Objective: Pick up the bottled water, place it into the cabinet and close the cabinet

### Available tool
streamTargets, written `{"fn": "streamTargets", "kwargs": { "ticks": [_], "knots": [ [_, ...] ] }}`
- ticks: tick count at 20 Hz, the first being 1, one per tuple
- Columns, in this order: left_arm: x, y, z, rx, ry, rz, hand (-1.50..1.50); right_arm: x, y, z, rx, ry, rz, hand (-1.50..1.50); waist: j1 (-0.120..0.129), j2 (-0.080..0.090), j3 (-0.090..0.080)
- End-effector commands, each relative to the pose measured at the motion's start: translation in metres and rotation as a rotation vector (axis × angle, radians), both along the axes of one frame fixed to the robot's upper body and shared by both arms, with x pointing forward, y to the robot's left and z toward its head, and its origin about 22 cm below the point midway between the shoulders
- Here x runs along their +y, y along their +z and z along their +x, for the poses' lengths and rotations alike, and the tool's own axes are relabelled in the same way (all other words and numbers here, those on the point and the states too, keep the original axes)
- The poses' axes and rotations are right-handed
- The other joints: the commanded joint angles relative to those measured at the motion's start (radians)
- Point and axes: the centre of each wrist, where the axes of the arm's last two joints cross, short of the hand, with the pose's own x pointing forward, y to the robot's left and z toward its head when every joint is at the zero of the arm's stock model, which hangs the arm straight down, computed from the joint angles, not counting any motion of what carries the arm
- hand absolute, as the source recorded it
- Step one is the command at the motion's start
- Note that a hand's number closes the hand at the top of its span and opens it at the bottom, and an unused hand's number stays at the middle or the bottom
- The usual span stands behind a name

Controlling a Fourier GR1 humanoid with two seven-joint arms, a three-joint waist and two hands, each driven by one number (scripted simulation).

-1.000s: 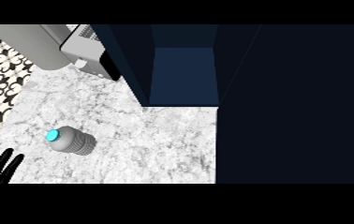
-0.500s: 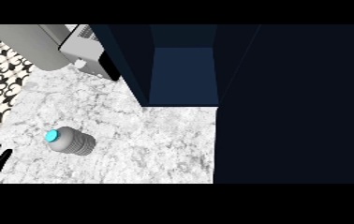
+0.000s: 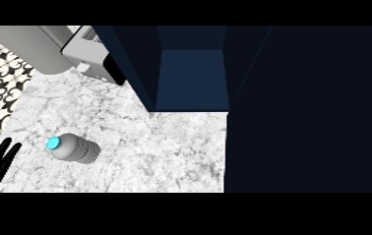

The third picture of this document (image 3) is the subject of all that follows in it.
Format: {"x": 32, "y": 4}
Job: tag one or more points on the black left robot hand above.
{"x": 5, "y": 155}

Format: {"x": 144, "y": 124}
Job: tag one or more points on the grey water bottle, cyan cap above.
{"x": 73, "y": 148}

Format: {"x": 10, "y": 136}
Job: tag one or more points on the dark navy open cabinet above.
{"x": 190, "y": 78}

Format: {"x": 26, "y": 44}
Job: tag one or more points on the grey rounded appliance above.
{"x": 36, "y": 47}

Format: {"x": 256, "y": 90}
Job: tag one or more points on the pale grey appliance, black front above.
{"x": 90, "y": 53}

